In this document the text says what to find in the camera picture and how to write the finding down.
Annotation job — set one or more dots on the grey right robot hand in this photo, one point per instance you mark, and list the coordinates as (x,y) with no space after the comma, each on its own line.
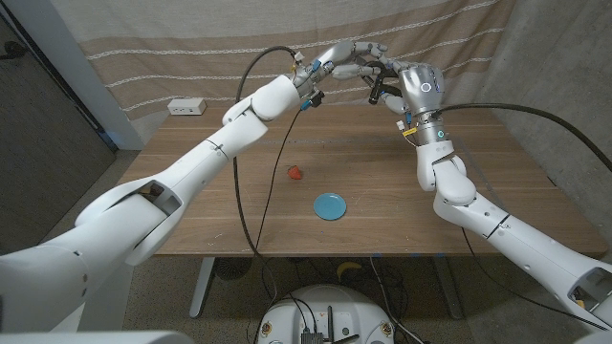
(423,91)

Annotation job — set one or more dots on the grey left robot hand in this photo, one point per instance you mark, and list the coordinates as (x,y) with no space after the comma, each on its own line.
(342,52)

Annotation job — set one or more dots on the black hand grip exerciser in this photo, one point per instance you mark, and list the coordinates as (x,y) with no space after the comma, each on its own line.
(376,93)

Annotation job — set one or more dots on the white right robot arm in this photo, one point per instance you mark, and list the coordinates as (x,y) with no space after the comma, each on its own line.
(526,243)

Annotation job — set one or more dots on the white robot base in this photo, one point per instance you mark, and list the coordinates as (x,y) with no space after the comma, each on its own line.
(334,306)

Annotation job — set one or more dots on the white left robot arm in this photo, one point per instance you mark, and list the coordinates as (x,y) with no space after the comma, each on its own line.
(215,153)

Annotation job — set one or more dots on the blue dish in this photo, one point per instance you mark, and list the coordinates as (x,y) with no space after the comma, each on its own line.
(330,206)

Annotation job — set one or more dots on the red toy strawberry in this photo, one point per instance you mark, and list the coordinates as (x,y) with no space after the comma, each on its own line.
(294,173)

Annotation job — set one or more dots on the beige striped backdrop cloth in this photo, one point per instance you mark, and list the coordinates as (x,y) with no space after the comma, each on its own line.
(191,48)

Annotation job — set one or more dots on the white power strip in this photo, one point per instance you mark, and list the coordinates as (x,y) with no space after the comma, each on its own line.
(186,106)

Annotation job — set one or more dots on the yellow banana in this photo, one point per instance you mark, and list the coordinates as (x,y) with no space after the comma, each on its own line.
(346,267)

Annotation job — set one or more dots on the grey table leg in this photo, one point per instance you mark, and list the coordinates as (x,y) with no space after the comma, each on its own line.
(449,291)

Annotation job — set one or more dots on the black round floor fan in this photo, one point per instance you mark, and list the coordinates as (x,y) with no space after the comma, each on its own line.
(232,267)

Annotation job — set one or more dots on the black antenna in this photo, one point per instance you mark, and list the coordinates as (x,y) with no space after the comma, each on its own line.
(330,322)

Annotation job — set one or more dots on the black connector box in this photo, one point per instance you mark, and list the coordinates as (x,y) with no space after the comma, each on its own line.
(312,337)

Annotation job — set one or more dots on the white table leg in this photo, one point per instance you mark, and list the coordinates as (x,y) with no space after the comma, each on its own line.
(201,286)

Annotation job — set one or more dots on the dark grey door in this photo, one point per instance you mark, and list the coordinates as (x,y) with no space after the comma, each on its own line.
(48,143)

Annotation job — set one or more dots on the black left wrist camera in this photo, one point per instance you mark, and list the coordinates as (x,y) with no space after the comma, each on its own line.
(313,100)

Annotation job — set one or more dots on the white door frame post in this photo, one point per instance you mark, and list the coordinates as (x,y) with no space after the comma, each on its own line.
(72,62)

